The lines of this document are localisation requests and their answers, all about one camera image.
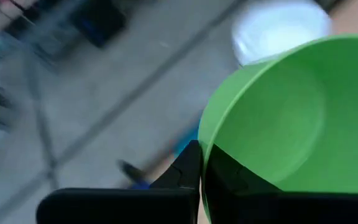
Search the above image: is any black box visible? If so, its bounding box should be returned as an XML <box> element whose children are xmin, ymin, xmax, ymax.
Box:
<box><xmin>70</xmin><ymin>0</ymin><xmax>127</xmax><ymax>48</ymax></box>

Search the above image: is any white bowl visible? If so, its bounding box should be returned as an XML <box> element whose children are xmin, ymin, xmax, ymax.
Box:
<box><xmin>231</xmin><ymin>0</ymin><xmax>334</xmax><ymax>67</ymax></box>

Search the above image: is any green plastic bowl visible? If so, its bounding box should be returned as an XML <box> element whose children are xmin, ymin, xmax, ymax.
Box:
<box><xmin>197</xmin><ymin>34</ymin><xmax>358</xmax><ymax>224</ymax></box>

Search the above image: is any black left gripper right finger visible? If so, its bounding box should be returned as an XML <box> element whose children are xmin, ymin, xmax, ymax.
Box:
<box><xmin>203</xmin><ymin>144</ymin><xmax>358</xmax><ymax>224</ymax></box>

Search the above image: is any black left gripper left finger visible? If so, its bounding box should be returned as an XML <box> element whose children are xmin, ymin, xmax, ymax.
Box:
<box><xmin>35</xmin><ymin>139</ymin><xmax>203</xmax><ymax>224</ymax></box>

